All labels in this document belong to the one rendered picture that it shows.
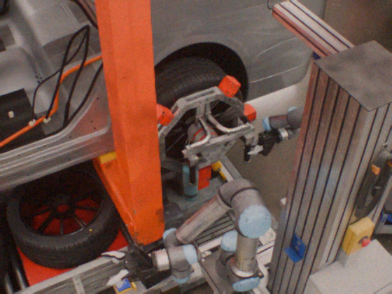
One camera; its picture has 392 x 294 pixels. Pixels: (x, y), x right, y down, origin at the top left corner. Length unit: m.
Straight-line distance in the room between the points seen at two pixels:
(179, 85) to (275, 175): 1.41
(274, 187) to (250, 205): 1.99
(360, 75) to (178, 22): 1.37
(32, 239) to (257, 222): 1.55
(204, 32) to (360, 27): 3.05
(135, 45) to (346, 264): 1.14
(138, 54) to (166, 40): 0.73
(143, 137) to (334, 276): 0.98
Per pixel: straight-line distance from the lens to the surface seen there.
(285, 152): 4.16
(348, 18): 5.82
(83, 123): 2.92
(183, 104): 2.80
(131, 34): 2.00
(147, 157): 2.44
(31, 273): 3.27
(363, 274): 2.12
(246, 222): 1.90
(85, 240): 3.05
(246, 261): 2.16
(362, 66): 1.64
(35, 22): 3.80
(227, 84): 2.90
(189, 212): 3.52
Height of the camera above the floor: 2.97
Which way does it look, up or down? 46 degrees down
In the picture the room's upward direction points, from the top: straight up
